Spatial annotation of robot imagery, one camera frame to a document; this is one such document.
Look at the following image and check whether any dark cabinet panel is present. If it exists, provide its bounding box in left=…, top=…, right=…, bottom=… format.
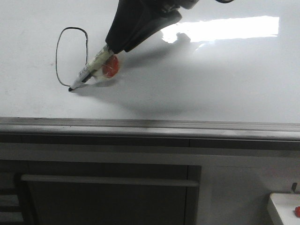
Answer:
left=0, top=160, right=201, bottom=225

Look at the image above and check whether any white table corner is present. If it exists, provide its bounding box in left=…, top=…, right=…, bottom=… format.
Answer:
left=267, top=193, right=300, bottom=225

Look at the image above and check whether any small red object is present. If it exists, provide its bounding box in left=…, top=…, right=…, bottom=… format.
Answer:
left=294, top=206, right=300, bottom=218

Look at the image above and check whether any white black whiteboard marker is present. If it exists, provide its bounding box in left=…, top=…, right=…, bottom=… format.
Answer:
left=68, top=45, right=113, bottom=92

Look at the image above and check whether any large white whiteboard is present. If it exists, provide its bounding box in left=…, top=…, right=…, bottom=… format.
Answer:
left=0, top=0, right=300, bottom=123

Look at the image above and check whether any grey aluminium whiteboard tray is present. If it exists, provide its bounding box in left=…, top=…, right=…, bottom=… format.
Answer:
left=0, top=117, right=300, bottom=150

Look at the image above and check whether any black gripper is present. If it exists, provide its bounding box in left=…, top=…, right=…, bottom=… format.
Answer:
left=105, top=0, right=199, bottom=54

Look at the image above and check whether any red round magnet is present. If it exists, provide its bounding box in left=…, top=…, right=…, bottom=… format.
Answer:
left=93, top=55, right=120, bottom=82

